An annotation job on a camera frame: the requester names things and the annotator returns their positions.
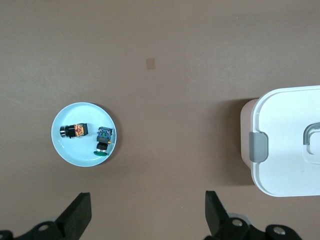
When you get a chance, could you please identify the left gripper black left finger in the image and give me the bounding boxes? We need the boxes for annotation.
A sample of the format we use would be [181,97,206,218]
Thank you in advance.
[0,192,92,240]

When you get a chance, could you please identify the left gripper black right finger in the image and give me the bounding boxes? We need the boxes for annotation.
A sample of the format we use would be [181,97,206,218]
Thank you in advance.
[204,190,301,240]

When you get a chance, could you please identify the small black brown component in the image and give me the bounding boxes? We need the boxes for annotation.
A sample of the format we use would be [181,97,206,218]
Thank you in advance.
[59,122,90,140]

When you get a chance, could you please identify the white lunch box grey clips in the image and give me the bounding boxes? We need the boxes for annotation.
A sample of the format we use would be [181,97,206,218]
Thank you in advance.
[240,85,320,198]

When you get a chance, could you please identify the light blue round plate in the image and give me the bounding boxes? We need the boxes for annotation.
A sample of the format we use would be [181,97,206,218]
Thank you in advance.
[51,101,118,168]

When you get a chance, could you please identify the brown tape patch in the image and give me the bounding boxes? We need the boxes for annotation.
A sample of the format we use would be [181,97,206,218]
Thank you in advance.
[145,57,157,71]

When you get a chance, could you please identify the green push button switch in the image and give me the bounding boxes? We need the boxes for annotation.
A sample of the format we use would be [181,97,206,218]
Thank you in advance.
[93,126,114,157]

